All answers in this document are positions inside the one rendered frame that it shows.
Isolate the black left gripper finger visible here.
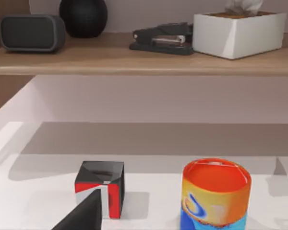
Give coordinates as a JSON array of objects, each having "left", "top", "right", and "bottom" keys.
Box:
[{"left": 51, "top": 188, "right": 103, "bottom": 230}]

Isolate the black and red cube box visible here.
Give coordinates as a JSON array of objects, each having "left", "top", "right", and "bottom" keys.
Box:
[{"left": 74, "top": 161, "right": 125, "bottom": 219}]

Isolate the orange and blue can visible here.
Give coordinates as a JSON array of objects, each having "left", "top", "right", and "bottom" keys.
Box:
[{"left": 180, "top": 158, "right": 252, "bottom": 230}]

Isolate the wooden shelf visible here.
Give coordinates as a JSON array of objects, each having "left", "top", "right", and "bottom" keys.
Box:
[{"left": 0, "top": 0, "right": 288, "bottom": 117}]

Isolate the dark grey speaker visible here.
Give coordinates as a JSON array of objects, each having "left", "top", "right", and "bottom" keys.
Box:
[{"left": 0, "top": 14, "right": 66, "bottom": 54}]

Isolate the black stapler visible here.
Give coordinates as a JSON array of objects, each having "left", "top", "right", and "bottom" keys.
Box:
[{"left": 128, "top": 22, "right": 194, "bottom": 56}]

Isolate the black round vase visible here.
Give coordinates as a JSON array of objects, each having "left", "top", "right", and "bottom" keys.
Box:
[{"left": 59, "top": 0, "right": 108, "bottom": 39}]

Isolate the white tissue box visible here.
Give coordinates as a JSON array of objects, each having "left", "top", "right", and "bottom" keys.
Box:
[{"left": 192, "top": 0, "right": 288, "bottom": 60}]

